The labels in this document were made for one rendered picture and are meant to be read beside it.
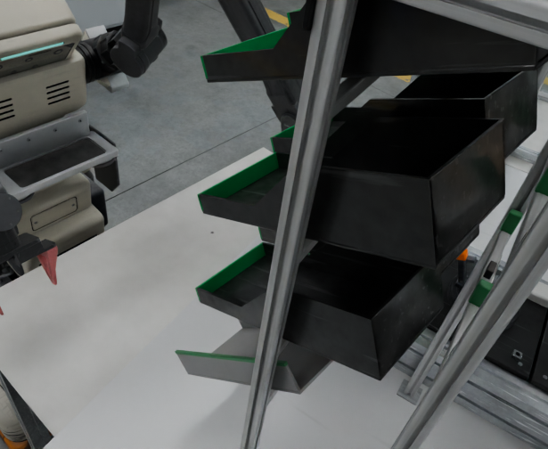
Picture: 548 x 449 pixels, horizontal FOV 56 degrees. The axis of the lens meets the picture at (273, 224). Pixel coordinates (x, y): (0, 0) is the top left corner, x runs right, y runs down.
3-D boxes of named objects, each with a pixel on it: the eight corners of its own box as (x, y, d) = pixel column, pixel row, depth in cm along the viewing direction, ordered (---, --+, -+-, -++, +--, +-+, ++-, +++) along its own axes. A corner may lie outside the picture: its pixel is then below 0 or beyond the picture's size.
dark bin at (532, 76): (273, 155, 67) (261, 99, 64) (332, 122, 75) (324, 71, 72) (486, 176, 48) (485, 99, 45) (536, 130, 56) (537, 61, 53)
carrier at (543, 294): (402, 318, 100) (422, 276, 92) (440, 249, 116) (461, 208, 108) (524, 384, 93) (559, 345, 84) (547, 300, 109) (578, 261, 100)
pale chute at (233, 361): (187, 374, 82) (174, 351, 81) (244, 328, 90) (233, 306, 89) (299, 395, 60) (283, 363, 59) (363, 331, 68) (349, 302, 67)
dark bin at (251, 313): (199, 303, 68) (184, 255, 65) (265, 255, 76) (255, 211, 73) (380, 381, 49) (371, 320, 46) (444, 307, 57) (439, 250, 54)
